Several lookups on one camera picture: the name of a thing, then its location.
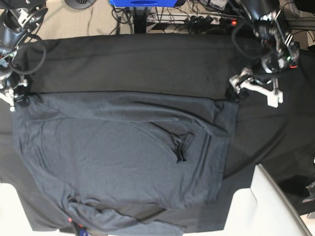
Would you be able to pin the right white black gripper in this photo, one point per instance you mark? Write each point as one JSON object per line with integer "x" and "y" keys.
{"x": 14, "y": 90}

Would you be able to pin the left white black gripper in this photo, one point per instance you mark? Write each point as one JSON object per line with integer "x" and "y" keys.
{"x": 262, "y": 77}

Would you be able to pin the dark grey T-shirt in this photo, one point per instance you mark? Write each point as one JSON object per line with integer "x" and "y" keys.
{"x": 92, "y": 153}

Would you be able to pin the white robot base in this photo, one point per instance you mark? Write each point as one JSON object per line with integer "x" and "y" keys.
{"x": 263, "y": 210}
{"x": 13, "y": 220}

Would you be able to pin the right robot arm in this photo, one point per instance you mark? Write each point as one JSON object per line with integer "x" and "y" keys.
{"x": 18, "y": 21}

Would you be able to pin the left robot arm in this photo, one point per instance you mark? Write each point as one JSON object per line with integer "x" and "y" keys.
{"x": 279, "y": 54}

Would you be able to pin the black table cloth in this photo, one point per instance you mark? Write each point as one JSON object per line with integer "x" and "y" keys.
{"x": 282, "y": 139}

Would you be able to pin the red black clamp right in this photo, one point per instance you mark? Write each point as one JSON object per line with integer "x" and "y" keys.
{"x": 294, "y": 54}

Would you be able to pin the white power strip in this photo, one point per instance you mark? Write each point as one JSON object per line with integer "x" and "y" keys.
{"x": 181, "y": 18}

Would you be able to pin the round grey floor fan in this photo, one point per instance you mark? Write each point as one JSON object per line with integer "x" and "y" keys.
{"x": 80, "y": 4}

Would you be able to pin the blue box on stand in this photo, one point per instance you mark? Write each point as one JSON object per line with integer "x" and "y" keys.
{"x": 147, "y": 3}

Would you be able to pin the red blue clamp bottom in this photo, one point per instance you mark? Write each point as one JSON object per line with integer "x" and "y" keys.
{"x": 78, "y": 229}

